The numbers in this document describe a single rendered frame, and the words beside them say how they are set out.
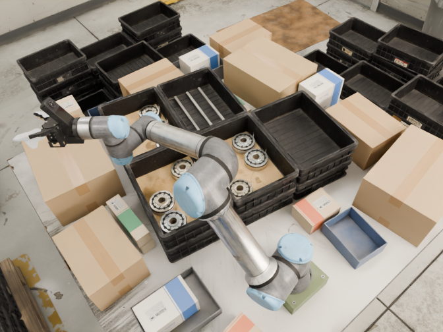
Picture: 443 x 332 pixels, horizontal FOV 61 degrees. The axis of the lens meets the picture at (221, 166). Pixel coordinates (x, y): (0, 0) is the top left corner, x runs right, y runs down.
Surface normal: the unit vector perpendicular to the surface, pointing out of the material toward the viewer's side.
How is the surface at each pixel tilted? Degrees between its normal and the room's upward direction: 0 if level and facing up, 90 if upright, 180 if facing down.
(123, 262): 0
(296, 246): 8
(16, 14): 90
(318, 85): 0
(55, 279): 0
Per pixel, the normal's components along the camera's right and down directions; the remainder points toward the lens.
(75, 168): -0.04, -0.62
